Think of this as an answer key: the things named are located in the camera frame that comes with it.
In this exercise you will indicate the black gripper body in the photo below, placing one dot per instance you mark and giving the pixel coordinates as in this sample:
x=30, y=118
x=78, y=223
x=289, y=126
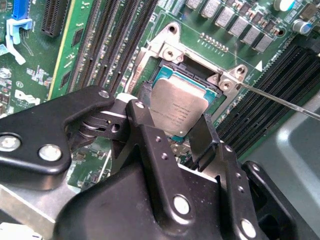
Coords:
x=112, y=212

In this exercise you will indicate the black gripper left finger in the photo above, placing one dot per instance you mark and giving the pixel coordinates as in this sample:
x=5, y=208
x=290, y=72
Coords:
x=37, y=130

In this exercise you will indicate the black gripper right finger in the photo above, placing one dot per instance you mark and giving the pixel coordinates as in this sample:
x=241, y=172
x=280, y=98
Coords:
x=203, y=140

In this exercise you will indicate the silver CPU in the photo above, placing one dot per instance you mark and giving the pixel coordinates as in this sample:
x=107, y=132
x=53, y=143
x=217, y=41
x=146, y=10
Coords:
x=180, y=100

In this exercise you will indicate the metal locking lever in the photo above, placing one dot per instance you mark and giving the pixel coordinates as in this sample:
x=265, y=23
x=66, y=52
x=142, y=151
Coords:
x=105, y=165
x=275, y=99

